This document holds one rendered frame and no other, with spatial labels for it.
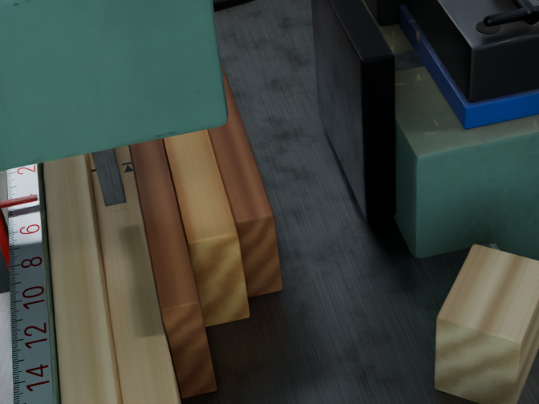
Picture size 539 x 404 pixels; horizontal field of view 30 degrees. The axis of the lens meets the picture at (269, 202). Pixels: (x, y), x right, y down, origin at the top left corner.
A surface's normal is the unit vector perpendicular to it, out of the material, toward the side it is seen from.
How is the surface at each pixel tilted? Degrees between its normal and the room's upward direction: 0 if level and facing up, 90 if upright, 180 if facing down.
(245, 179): 0
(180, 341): 90
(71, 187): 0
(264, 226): 90
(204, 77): 90
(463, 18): 0
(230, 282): 90
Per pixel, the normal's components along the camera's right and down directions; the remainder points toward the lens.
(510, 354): -0.45, 0.62
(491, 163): 0.22, 0.63
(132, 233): -0.09, -0.75
